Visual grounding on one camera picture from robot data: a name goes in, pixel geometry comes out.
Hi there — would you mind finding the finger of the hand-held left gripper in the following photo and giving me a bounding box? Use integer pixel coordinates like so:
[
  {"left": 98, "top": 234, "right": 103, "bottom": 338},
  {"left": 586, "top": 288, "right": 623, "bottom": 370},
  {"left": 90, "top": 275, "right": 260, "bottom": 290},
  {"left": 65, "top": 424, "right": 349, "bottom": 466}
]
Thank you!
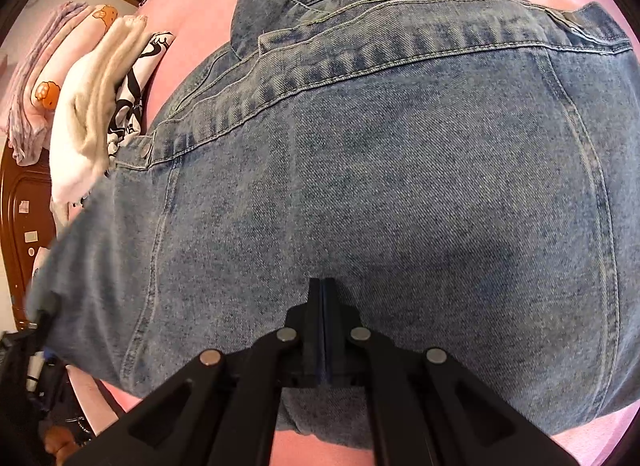
[{"left": 27, "top": 311, "right": 56, "bottom": 347}]

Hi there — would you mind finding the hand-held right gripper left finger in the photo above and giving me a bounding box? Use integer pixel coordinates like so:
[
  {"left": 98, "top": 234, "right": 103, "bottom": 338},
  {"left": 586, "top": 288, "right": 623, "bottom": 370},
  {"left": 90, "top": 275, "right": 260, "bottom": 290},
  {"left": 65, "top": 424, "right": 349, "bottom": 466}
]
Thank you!
[{"left": 65, "top": 278, "right": 325, "bottom": 466}]

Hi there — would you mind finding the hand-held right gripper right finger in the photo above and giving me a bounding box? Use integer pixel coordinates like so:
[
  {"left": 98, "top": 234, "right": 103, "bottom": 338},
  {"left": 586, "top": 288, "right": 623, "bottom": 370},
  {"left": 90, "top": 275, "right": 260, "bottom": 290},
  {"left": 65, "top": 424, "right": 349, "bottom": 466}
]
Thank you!
[{"left": 324, "top": 278, "right": 577, "bottom": 466}]

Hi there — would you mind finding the blue denim jacket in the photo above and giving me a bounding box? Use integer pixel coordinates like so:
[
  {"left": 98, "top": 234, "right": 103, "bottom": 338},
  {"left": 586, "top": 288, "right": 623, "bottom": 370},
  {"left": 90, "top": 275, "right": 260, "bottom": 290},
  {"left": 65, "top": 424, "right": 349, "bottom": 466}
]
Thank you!
[{"left": 25, "top": 0, "right": 640, "bottom": 451}]

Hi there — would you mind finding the person's left hand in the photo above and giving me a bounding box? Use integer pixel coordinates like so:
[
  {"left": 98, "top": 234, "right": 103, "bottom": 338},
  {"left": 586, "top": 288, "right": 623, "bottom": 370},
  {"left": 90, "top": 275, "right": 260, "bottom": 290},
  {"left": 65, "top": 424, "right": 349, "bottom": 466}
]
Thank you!
[{"left": 43, "top": 427, "right": 77, "bottom": 454}]

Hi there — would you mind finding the brown wooden door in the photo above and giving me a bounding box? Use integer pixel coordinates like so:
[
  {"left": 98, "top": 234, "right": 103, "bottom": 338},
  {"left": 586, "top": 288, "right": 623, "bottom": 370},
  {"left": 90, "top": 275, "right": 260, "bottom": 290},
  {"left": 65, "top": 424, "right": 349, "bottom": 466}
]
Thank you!
[{"left": 0, "top": 138, "right": 57, "bottom": 333}]

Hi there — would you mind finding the cream white folded garment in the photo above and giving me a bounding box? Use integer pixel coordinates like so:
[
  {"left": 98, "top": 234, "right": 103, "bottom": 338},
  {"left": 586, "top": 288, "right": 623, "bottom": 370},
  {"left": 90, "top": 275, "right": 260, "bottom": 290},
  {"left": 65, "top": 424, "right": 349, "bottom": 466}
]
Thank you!
[{"left": 49, "top": 14, "right": 152, "bottom": 219}]

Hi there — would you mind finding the black and white printed garment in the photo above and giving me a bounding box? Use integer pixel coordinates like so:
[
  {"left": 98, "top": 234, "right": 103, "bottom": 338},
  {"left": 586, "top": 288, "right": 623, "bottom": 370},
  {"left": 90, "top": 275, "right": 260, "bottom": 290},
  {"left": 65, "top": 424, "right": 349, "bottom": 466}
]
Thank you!
[{"left": 104, "top": 30, "right": 176, "bottom": 167}]

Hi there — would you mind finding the pink cartoon print blanket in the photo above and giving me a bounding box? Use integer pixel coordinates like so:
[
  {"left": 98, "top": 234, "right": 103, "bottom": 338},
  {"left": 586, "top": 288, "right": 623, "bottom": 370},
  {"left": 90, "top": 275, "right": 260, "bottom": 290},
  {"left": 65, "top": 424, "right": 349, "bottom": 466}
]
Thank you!
[{"left": 5, "top": 0, "right": 121, "bottom": 167}]

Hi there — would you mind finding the pink bed sheet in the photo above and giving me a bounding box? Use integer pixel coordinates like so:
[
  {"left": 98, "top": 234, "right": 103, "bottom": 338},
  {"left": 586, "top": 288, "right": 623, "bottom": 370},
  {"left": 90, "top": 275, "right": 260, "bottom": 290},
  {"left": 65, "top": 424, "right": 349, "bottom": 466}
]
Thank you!
[{"left": 65, "top": 0, "right": 640, "bottom": 466}]

